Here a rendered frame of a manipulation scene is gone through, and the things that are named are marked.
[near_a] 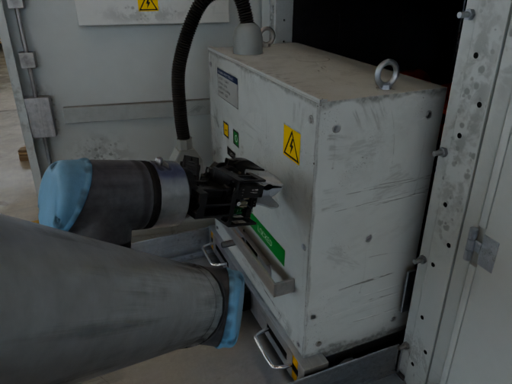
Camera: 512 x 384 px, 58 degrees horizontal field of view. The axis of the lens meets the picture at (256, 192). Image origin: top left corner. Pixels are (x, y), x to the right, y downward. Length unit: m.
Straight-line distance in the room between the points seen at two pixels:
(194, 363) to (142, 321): 0.69
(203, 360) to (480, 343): 0.52
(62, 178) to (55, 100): 0.73
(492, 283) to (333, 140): 0.29
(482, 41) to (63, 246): 0.58
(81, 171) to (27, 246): 0.36
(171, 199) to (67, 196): 0.13
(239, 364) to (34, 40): 0.86
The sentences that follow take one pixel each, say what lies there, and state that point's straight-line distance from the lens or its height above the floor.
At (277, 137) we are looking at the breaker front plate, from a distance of 0.77.
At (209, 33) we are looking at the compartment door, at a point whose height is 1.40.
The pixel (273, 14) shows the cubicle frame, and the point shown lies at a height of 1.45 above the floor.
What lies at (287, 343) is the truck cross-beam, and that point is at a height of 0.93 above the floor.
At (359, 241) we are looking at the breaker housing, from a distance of 0.78.
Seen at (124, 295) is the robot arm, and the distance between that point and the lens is 0.27.
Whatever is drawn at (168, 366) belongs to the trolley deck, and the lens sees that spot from 0.99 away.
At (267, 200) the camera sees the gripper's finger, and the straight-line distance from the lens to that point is 0.74.
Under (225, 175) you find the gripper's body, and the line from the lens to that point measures 0.65.
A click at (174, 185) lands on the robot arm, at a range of 0.59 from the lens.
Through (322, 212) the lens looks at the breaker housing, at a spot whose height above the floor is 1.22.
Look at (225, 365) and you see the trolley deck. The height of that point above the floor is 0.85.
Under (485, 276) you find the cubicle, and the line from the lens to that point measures 0.71.
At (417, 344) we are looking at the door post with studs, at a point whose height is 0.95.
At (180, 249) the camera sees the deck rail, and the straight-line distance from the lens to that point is 1.27.
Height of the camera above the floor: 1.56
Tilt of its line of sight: 26 degrees down
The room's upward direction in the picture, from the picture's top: straight up
